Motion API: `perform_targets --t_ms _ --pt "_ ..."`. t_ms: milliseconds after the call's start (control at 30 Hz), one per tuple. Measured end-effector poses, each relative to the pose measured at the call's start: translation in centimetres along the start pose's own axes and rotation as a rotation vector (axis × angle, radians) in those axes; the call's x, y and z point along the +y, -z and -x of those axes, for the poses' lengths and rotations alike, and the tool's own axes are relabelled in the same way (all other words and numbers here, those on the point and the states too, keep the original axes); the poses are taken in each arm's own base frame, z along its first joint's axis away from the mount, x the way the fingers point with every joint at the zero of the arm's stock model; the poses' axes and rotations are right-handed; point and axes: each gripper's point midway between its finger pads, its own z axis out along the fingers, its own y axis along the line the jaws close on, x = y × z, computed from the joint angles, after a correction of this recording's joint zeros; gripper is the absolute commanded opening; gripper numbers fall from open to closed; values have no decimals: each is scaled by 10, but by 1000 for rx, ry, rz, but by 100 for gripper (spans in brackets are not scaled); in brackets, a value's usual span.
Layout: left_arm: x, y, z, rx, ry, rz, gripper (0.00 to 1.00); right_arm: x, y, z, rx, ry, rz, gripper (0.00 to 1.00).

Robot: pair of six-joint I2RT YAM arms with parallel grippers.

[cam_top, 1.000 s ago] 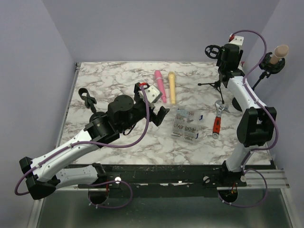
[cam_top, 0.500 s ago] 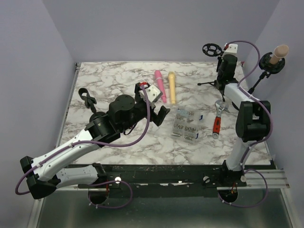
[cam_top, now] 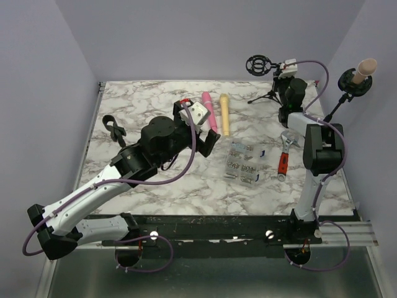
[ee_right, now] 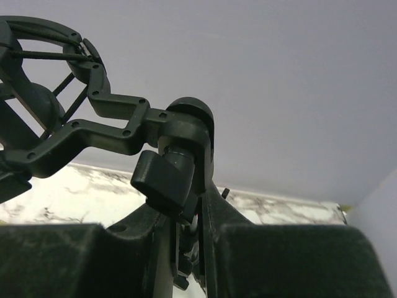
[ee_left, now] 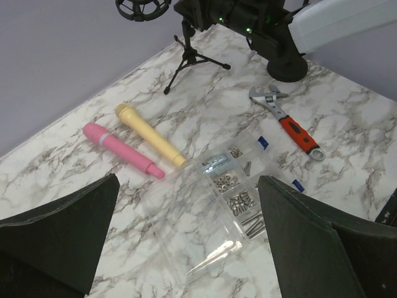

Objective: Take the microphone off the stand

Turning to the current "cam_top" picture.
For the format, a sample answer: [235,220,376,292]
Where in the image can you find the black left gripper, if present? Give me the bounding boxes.
[156,104,220,167]

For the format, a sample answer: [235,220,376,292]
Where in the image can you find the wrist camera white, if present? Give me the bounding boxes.
[179,99,211,133]
[277,58,298,79]

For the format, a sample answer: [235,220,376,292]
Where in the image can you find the clear plastic screw box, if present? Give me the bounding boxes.
[223,138,265,187]

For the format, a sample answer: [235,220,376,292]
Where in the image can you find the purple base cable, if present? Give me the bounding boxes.
[115,235,174,274]
[283,220,351,273]

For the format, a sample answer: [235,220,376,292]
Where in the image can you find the black round-base microphone stand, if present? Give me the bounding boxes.
[102,114,127,148]

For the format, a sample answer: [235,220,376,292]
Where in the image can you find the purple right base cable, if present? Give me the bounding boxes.
[283,220,351,273]

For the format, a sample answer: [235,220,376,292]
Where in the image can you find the yellow toy microphone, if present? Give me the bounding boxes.
[220,94,230,137]

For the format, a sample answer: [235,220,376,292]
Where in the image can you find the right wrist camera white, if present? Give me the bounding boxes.
[277,58,298,79]

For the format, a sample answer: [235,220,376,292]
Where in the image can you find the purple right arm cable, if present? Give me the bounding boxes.
[294,60,346,224]

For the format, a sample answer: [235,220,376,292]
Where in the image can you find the beige pink toy microphone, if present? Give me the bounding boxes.
[351,58,378,84]

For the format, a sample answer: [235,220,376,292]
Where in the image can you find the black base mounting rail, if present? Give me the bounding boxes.
[102,212,323,260]

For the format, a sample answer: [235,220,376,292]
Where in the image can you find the black tripod stand shock mount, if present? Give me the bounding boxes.
[246,55,282,106]

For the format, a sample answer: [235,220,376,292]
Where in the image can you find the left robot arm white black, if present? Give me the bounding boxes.
[27,99,220,260]

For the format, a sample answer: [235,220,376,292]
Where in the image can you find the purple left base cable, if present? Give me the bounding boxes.
[115,235,174,274]

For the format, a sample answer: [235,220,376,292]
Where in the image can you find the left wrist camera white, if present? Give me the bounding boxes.
[179,99,211,133]

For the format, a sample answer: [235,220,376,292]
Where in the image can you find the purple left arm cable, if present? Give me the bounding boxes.
[22,102,198,257]

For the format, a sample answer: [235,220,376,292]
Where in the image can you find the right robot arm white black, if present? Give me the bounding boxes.
[272,76,345,243]

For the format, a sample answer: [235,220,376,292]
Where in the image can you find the orange handled adjustable wrench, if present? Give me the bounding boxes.
[277,130,300,181]

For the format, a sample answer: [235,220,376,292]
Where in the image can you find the black stand with shock mount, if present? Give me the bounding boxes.
[323,68,373,122]

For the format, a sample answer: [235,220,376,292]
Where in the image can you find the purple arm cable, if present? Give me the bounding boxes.
[294,60,346,224]
[22,102,198,257]

